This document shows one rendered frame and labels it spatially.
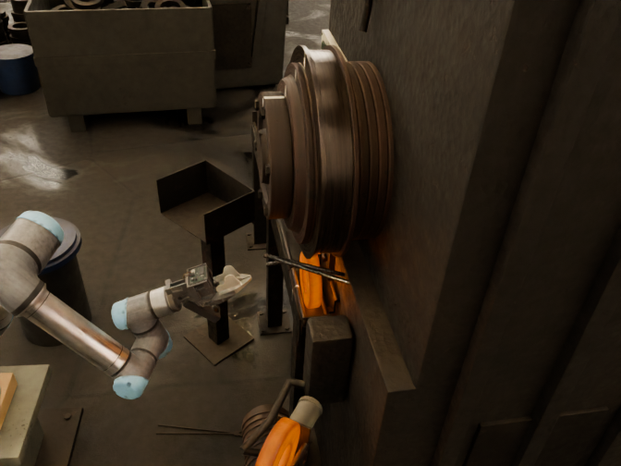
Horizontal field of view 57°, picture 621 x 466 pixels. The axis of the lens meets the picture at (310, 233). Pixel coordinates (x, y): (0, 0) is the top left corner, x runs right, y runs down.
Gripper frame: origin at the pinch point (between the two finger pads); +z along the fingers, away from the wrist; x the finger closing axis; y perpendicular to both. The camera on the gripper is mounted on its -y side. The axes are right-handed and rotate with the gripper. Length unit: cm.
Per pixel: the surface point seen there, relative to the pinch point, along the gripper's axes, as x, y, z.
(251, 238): 112, -74, -12
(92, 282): 89, -52, -81
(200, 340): 48, -65, -38
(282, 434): -48.3, 2.7, 3.3
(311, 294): -7.7, -4.3, 15.0
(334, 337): -26.8, -0.4, 17.7
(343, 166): -21, 38, 30
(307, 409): -37.2, -8.0, 7.4
